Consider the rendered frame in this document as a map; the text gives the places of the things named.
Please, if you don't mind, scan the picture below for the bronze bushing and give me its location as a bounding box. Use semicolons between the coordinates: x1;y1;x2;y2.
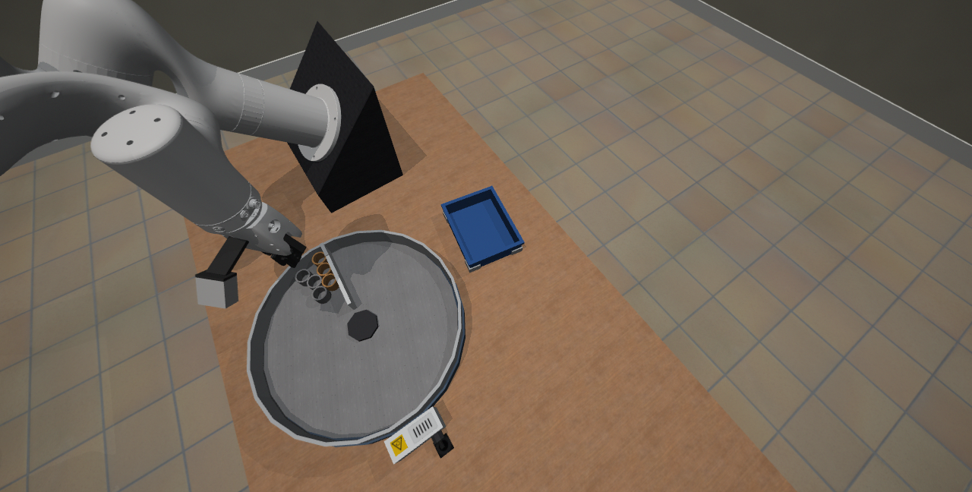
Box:
322;273;339;291
312;252;328;267
317;263;333;278

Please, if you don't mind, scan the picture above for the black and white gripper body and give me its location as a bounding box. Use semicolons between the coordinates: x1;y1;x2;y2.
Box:
218;200;302;256

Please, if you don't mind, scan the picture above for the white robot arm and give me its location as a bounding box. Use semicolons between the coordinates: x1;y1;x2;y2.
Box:
0;0;341;309

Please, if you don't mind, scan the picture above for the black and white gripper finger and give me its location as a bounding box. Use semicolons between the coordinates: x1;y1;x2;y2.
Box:
280;234;306;268
261;251;286;266

